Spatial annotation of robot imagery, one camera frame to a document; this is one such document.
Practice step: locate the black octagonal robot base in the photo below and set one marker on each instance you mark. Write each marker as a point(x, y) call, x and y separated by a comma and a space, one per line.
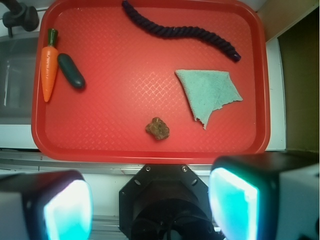
point(166, 202)

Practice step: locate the red plastic tray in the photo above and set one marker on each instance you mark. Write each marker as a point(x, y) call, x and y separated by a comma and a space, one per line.
point(130, 79)

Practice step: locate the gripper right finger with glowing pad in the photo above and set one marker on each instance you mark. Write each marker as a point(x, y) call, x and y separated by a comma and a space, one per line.
point(268, 196)

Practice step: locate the light green folded cloth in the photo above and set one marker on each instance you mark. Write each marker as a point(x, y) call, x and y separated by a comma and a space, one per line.
point(207, 91)

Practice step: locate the dark green plastic pickle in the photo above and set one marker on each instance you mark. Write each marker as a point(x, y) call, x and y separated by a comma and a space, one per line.
point(71, 71)

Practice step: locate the grey metal sink basin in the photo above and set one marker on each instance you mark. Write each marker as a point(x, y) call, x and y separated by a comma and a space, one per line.
point(17, 71)

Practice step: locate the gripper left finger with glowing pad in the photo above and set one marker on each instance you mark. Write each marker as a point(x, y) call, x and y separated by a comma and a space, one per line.
point(45, 206)

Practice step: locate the orange plastic carrot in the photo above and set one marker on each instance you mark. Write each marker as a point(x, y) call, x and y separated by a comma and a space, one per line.
point(49, 64)

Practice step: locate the brown rock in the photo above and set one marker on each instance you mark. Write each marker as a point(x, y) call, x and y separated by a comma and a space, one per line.
point(158, 129)

